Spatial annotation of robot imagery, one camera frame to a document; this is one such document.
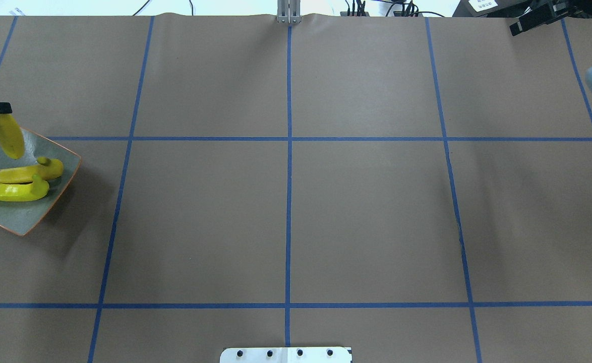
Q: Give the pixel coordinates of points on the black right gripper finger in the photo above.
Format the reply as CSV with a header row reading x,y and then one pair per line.
x,y
541,15

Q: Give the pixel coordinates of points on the yellow banana with brown streak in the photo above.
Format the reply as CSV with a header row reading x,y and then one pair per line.
x,y
11,138

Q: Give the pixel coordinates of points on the yellow banana with dark tip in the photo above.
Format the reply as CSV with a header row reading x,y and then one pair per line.
x,y
46,168

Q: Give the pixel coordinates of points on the bright yellow-green banana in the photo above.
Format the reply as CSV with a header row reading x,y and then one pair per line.
x,y
33,191

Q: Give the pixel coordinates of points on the grey square plate orange rim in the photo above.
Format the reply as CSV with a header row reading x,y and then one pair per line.
x,y
21,217

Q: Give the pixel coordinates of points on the black box with label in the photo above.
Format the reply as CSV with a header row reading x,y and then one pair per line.
x,y
490,9

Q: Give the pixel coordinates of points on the aluminium frame post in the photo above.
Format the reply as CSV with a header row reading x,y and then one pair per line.
x,y
289,12

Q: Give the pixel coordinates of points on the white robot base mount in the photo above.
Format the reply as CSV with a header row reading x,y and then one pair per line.
x,y
287,354

